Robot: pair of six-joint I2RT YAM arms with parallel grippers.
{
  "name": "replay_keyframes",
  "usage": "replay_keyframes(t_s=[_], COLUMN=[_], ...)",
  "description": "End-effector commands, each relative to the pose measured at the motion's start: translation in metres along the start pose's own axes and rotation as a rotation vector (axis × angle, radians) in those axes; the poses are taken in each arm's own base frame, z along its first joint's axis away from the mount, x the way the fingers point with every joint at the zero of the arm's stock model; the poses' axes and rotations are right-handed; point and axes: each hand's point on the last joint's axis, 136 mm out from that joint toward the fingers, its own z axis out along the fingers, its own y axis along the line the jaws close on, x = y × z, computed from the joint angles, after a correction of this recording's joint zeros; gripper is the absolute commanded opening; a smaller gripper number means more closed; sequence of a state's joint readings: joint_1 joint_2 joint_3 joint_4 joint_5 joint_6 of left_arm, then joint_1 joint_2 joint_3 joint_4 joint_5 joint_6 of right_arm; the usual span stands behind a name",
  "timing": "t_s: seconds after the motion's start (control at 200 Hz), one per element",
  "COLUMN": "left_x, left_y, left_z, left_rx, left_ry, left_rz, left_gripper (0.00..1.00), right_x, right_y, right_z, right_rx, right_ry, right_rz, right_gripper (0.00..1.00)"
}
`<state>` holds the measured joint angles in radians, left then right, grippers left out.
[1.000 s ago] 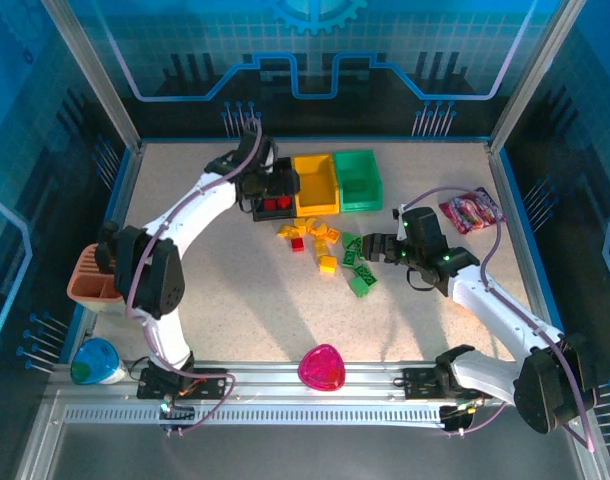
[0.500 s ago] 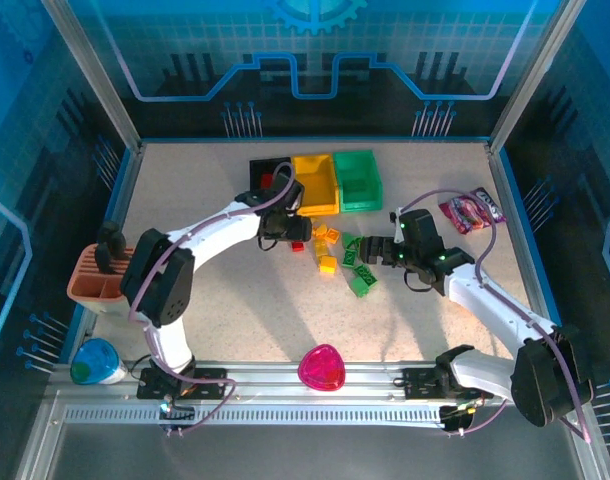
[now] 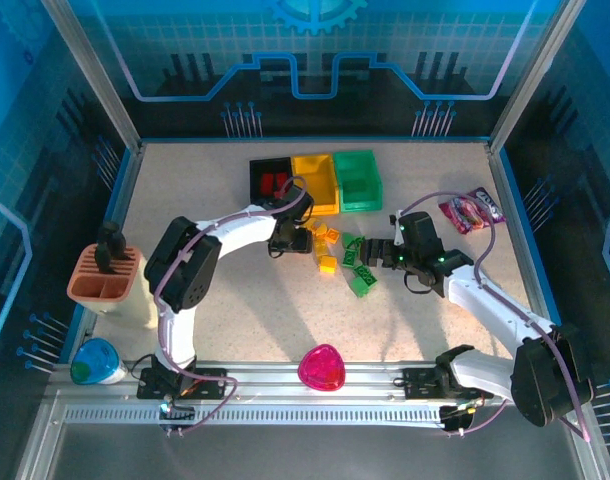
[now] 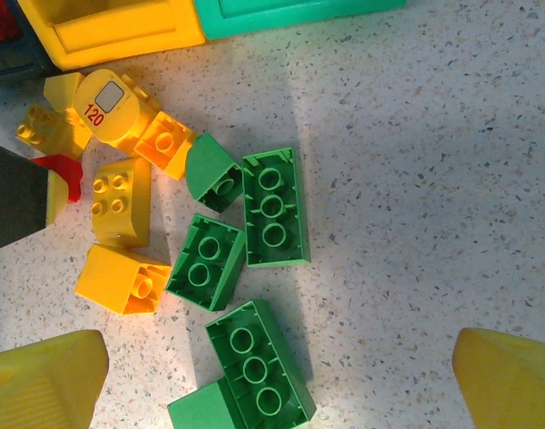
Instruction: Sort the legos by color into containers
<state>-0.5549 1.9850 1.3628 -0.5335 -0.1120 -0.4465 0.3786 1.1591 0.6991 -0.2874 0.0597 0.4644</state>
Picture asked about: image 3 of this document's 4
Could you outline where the green plastic bin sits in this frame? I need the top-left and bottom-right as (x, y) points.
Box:
(332, 148), (385, 214)

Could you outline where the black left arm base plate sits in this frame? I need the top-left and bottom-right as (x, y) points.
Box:
(136, 366), (230, 401)

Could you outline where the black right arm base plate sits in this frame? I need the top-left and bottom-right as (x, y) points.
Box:
(402, 366), (495, 401)

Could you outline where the aluminium front rail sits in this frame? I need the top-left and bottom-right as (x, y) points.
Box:
(47, 360), (586, 407)

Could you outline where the black utensil handle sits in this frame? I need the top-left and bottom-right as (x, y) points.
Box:
(95, 221), (128, 275)

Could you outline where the purple candy bag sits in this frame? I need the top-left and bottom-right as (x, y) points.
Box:
(437, 186), (507, 236)

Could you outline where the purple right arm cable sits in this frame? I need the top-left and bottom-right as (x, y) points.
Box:
(399, 191), (594, 444)

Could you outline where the blue lidded cup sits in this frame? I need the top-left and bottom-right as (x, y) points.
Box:
(69, 338), (130, 386)

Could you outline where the aluminium frame post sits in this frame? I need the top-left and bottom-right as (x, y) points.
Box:
(486, 0), (589, 154)
(39, 0), (146, 154)

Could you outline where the terracotta cream utensil holder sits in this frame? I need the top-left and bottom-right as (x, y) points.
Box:
(66, 243), (161, 331)

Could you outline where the black plastic bin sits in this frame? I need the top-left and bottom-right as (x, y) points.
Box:
(248, 157), (296, 209)

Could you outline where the small controller board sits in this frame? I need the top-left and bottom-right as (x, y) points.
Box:
(438, 397), (488, 439)
(157, 397), (197, 439)

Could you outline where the slotted grey cable duct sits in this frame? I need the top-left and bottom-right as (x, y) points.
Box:
(64, 405), (449, 427)

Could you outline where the yellow plastic bin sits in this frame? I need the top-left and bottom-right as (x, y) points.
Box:
(290, 153), (342, 216)

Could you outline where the pink heart-shaped bowl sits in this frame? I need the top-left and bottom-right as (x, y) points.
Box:
(297, 343), (346, 392)

